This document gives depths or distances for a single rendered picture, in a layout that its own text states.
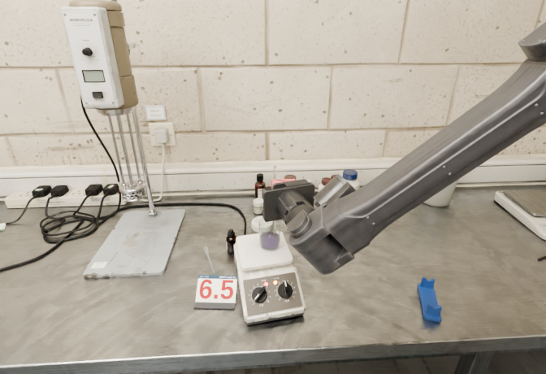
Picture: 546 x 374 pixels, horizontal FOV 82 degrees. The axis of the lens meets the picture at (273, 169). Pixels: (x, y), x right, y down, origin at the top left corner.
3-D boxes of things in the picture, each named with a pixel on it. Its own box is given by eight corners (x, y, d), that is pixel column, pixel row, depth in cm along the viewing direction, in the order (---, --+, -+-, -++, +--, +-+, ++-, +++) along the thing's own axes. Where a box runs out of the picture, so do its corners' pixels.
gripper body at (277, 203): (261, 188, 59) (273, 206, 52) (310, 180, 61) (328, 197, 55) (262, 217, 61) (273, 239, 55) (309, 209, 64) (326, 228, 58)
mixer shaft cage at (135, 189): (143, 201, 84) (125, 109, 74) (117, 202, 83) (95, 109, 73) (150, 189, 90) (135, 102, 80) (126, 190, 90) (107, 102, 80)
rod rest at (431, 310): (441, 323, 66) (444, 310, 64) (423, 319, 66) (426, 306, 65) (432, 288, 74) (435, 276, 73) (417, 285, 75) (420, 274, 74)
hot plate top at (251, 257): (294, 263, 71) (294, 260, 70) (240, 271, 68) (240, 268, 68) (281, 232, 81) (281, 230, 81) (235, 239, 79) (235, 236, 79)
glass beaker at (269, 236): (263, 256, 72) (262, 227, 69) (255, 242, 77) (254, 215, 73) (287, 250, 74) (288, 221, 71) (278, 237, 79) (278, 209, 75)
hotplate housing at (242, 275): (305, 316, 67) (307, 288, 64) (244, 328, 64) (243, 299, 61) (280, 251, 87) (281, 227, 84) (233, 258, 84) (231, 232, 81)
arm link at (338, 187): (289, 235, 43) (331, 276, 45) (351, 176, 42) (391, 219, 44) (278, 209, 55) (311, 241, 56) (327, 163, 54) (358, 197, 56)
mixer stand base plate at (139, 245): (163, 275, 78) (162, 271, 78) (80, 278, 77) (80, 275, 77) (186, 211, 106) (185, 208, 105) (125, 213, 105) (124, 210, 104)
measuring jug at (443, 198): (417, 184, 124) (425, 148, 118) (453, 191, 119) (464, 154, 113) (411, 205, 110) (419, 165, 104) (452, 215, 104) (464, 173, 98)
